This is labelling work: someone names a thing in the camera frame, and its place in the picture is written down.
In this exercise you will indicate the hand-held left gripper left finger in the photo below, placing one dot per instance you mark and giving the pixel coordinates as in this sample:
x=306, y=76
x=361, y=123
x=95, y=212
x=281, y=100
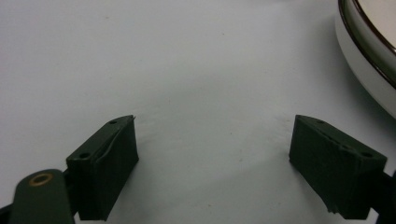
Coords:
x=102, y=168

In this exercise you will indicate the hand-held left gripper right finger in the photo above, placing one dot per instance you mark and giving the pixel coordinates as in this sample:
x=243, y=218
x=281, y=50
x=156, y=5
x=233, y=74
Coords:
x=336, y=168

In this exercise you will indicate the white dark-rimmed plate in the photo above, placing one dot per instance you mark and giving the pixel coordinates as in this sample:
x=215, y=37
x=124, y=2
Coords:
x=370, y=62

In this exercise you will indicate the pale blue table sheet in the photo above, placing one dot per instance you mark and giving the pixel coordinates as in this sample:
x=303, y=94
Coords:
x=186, y=62

